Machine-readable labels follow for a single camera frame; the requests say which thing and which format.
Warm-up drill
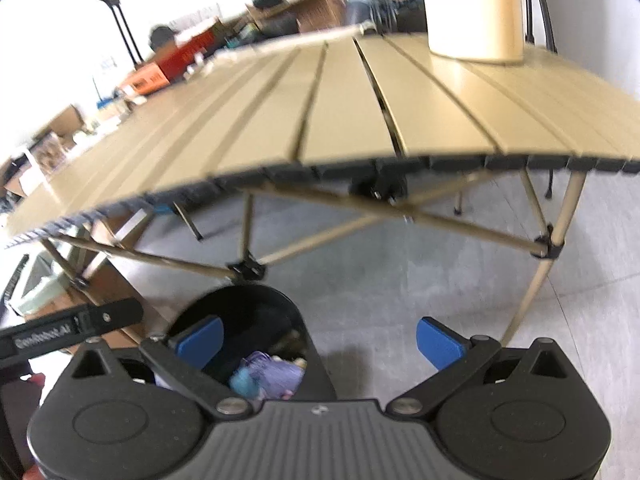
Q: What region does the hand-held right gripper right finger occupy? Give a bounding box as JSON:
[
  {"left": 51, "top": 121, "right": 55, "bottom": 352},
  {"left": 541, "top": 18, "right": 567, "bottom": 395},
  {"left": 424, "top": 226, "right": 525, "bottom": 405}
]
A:
[{"left": 386, "top": 317, "right": 581, "bottom": 417}]

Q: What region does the black trolley handle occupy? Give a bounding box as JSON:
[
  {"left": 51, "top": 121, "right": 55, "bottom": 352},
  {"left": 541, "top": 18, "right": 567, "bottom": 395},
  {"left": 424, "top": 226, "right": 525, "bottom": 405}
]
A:
[{"left": 92, "top": 0, "right": 143, "bottom": 68}]

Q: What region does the tan slatted folding table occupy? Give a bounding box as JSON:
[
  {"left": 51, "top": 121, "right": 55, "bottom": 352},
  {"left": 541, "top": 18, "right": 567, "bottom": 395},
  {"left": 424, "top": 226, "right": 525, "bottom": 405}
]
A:
[{"left": 0, "top": 27, "right": 640, "bottom": 356}]

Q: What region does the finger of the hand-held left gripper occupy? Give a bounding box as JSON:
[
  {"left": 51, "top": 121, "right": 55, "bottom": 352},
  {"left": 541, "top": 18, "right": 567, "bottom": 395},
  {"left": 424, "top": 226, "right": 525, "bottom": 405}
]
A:
[{"left": 75, "top": 297, "right": 145, "bottom": 336}]

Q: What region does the lavender knit cloth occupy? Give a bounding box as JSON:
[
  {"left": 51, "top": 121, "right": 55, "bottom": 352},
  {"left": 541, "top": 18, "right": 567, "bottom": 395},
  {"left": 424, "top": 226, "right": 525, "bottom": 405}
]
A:
[{"left": 242, "top": 351, "right": 307, "bottom": 401}]

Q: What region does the cardboard box with green liner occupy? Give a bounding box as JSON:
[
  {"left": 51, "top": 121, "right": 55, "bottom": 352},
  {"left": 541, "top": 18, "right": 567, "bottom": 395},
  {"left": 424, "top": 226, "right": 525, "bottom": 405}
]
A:
[{"left": 0, "top": 252, "right": 146, "bottom": 346}]

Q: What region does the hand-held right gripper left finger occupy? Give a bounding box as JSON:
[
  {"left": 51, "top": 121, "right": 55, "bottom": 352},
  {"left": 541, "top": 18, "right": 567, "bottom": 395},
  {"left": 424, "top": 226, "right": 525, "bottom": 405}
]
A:
[{"left": 65, "top": 316, "right": 254, "bottom": 417}]

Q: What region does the yellow thermos jug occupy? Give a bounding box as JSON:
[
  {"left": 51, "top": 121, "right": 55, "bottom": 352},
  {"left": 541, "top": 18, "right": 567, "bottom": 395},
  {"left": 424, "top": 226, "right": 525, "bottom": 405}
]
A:
[{"left": 419, "top": 0, "right": 526, "bottom": 64}]

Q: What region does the black bag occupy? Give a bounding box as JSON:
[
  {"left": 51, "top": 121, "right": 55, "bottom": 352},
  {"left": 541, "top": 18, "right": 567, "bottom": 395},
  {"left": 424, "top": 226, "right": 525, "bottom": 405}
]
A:
[{"left": 149, "top": 25, "right": 178, "bottom": 48}]

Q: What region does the orange black cardboard box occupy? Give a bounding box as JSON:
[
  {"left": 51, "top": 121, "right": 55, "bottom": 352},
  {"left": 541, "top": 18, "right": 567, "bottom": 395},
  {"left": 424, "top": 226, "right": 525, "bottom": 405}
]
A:
[{"left": 120, "top": 30, "right": 218, "bottom": 96}]

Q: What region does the clear jar of nuts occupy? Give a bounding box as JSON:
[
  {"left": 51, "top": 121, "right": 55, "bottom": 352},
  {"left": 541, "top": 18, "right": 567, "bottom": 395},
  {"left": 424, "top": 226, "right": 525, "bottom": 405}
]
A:
[{"left": 27, "top": 132, "right": 68, "bottom": 176}]

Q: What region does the blue grey bottle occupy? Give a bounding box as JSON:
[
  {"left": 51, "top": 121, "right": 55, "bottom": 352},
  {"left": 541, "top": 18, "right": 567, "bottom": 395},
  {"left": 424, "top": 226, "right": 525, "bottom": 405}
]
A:
[{"left": 345, "top": 0, "right": 373, "bottom": 26}]

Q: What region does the black round waste bin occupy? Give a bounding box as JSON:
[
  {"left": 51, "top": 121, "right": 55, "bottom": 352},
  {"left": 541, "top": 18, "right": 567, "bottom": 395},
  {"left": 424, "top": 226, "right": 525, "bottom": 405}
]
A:
[{"left": 162, "top": 284, "right": 337, "bottom": 403}]

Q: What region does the flat open cardboard box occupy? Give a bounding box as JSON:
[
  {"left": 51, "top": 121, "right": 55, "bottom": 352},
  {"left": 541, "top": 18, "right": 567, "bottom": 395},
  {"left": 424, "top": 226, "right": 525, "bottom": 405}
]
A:
[{"left": 37, "top": 105, "right": 83, "bottom": 136}]

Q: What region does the black camera tripod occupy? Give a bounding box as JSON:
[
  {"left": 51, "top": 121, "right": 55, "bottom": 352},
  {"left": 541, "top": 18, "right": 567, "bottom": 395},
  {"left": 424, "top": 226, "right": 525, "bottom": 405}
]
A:
[{"left": 520, "top": 0, "right": 558, "bottom": 201}]

